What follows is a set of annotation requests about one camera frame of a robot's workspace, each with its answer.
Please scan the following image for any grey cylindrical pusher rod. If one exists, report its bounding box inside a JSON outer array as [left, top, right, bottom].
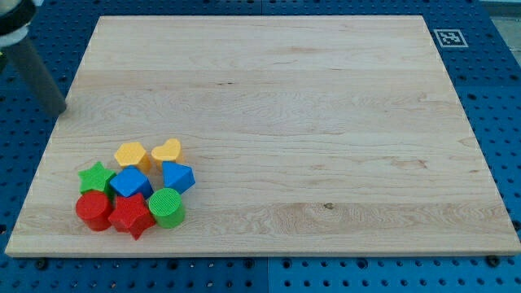
[[4, 37, 67, 116]]

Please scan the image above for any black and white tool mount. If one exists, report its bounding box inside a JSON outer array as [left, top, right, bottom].
[[1, 0, 37, 49]]

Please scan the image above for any green star block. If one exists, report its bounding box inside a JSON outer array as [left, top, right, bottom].
[[78, 162, 116, 201]]

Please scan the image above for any yellow heart block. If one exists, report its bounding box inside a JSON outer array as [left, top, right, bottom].
[[151, 138, 185, 170]]

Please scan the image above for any red star block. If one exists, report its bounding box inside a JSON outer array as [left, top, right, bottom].
[[108, 193, 156, 240]]

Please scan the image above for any yellow hexagon block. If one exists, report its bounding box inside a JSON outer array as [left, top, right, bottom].
[[114, 142, 152, 174]]

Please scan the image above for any blue cube block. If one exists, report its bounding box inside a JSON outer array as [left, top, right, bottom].
[[109, 166, 154, 199]]

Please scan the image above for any red cylinder block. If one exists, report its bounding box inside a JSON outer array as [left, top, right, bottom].
[[75, 190, 113, 231]]

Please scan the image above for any blue pentagon block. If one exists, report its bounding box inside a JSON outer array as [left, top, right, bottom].
[[162, 161, 195, 195]]

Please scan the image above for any green cylinder block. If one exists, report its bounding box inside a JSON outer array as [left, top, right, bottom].
[[148, 188, 186, 229]]

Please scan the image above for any large wooden board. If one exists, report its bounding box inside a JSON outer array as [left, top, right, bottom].
[[6, 15, 520, 258]]

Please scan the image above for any white fiducial marker tag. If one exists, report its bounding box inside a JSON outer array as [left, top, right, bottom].
[[433, 28, 468, 48]]

